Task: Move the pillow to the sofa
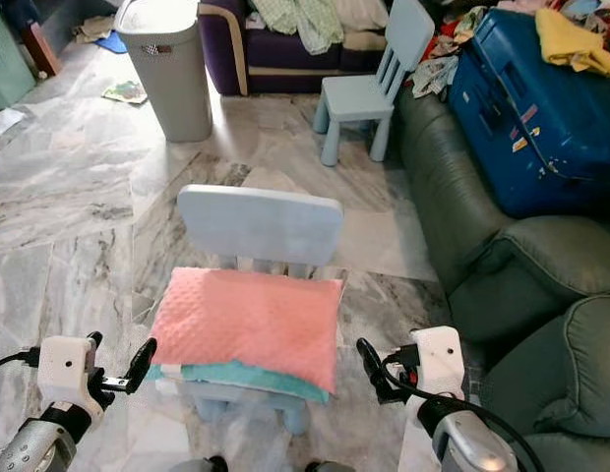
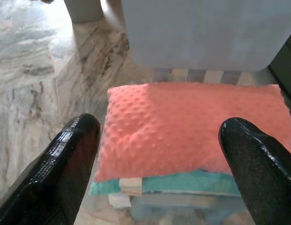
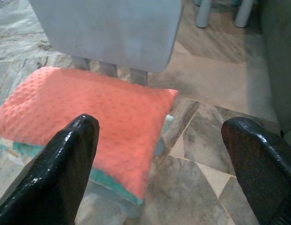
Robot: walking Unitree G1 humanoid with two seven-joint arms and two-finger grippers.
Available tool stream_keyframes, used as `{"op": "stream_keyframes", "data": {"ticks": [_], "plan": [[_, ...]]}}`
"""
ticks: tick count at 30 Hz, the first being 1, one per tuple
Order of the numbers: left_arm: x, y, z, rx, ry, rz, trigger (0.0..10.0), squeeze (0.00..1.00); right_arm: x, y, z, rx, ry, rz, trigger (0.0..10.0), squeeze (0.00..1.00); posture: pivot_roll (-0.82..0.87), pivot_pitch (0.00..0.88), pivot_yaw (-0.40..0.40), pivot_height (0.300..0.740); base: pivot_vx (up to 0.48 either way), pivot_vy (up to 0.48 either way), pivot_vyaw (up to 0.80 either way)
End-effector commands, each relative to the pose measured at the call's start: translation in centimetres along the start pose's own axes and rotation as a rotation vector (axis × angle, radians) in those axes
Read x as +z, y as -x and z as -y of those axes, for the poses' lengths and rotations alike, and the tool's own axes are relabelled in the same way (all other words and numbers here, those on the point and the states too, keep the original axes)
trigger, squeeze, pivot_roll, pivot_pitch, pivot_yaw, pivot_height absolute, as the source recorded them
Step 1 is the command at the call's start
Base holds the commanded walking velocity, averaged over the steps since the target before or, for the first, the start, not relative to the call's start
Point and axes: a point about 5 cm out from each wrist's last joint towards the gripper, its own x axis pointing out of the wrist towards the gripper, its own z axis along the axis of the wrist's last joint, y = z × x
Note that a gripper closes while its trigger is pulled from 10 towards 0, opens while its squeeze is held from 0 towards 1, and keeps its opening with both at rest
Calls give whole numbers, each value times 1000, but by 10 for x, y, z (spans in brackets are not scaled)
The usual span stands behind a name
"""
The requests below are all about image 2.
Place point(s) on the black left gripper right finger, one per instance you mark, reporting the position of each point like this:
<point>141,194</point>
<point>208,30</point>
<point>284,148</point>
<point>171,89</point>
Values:
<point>260,173</point>

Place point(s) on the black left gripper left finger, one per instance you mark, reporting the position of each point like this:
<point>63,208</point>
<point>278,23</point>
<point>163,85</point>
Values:
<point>54,173</point>

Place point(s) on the pink dotted pillow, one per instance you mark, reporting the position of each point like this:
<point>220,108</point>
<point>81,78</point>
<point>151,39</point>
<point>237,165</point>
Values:
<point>171,131</point>

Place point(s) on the teal fleece cloth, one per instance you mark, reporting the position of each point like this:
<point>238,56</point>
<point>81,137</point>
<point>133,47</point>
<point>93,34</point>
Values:
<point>183,182</point>

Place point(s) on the dark furniture panel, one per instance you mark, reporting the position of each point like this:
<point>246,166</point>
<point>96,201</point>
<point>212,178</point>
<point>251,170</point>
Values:
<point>286,63</point>

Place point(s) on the grey smooth furniture block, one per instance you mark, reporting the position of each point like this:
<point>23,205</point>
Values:
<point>201,32</point>

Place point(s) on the grey round furniture base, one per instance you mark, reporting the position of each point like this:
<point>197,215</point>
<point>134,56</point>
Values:
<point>84,11</point>

